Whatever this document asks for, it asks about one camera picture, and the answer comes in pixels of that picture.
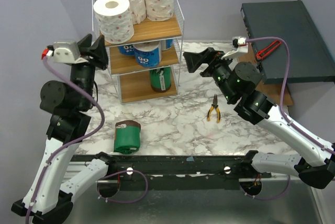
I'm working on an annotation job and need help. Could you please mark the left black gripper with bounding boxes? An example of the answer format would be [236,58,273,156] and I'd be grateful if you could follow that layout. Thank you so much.
[72,33,109,108]

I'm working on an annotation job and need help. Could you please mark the blue cartoon-face paper roll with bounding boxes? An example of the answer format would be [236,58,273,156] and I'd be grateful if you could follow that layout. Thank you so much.
[118,44,135,56]

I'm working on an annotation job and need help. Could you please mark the brown paper roll green base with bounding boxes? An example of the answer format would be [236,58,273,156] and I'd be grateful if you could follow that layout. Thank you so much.
[149,67,172,93]

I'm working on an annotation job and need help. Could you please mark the plain white bottom paper roll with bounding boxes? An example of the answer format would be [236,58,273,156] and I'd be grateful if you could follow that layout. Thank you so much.
[93,0,134,44]

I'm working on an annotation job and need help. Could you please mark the blue-bottom paper roll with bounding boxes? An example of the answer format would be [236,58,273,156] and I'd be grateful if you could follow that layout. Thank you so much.
[133,41,162,68]

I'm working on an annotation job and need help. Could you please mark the white wire wooden shelf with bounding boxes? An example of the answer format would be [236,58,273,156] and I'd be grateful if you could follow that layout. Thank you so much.
[105,0,185,104]

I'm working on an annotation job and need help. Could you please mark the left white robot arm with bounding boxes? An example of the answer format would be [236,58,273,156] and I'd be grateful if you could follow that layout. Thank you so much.
[11,34,116,223]

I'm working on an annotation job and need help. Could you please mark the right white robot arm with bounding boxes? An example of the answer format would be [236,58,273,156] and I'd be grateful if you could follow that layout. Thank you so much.
[183,47,334,189]

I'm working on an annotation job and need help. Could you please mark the red black utility knife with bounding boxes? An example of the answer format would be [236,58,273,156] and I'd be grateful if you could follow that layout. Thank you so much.
[255,40,282,62]

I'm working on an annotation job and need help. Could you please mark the wooden board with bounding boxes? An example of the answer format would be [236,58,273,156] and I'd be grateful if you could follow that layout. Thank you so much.
[237,42,294,108]

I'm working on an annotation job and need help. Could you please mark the dark grey flat metal box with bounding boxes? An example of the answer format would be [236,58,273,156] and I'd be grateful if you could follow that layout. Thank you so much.
[241,0,334,84]

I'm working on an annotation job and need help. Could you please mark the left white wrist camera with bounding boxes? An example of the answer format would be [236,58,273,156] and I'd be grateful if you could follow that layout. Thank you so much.
[41,40,88,64]

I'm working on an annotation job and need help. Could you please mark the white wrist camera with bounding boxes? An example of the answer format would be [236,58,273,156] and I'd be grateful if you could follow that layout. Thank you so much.
[41,40,88,64]
[221,36,249,60]

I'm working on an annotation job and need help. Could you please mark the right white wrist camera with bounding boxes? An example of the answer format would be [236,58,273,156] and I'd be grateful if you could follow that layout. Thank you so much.
[221,36,249,60]

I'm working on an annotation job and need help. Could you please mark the yellow handled pliers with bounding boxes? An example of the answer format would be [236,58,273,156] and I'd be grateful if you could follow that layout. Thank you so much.
[207,94,221,123]

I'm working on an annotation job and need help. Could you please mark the aluminium frame rail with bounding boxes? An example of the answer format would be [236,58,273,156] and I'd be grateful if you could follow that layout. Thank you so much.
[62,161,91,182]

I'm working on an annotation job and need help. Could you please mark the black metal base rail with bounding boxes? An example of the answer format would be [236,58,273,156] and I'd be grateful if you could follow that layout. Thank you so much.
[71,152,271,192]

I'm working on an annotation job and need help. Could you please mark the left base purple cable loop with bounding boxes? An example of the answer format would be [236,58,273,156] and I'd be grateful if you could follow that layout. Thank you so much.
[96,170,149,204]

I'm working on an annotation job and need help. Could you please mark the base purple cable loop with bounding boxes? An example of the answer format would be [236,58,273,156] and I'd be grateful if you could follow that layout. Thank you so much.
[238,175,292,200]
[96,170,149,204]

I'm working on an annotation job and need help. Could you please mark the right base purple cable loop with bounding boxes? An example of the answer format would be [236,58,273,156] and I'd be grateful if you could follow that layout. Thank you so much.
[238,175,292,200]

